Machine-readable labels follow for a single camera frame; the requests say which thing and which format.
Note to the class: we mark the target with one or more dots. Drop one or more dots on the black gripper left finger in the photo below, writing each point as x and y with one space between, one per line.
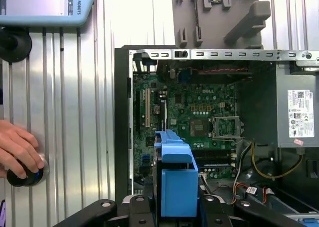
137 212

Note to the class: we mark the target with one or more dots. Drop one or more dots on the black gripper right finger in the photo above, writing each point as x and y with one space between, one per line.
216 212

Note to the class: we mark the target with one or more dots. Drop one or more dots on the hard disk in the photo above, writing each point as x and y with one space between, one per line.
179 187

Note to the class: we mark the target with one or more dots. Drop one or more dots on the bare person hand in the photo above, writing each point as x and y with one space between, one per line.
15 147

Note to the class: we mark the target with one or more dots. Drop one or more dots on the RAM stick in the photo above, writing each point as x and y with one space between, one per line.
214 164
196 13

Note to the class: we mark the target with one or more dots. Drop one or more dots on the black RAM slot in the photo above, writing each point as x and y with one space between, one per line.
211 153

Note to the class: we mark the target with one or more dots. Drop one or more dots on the metal socket cover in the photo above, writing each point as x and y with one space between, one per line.
239 127

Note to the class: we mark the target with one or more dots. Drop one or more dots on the blue plastic latch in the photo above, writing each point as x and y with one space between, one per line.
309 223

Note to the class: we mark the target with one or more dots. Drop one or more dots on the white expansion slot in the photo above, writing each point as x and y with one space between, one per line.
147 107

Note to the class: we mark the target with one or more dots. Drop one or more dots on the green motherboard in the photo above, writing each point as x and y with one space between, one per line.
179 107

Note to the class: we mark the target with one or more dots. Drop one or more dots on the black PC case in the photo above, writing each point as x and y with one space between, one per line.
122 100

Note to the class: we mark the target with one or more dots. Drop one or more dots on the grey power supply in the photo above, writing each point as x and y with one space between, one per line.
261 100

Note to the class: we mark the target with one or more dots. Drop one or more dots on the grey parts rack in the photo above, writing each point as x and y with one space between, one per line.
216 25

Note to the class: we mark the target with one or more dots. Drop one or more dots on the black round knob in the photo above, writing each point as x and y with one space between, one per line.
15 44

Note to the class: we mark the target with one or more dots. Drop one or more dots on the pale blue teach pendant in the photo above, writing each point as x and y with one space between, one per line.
86 5

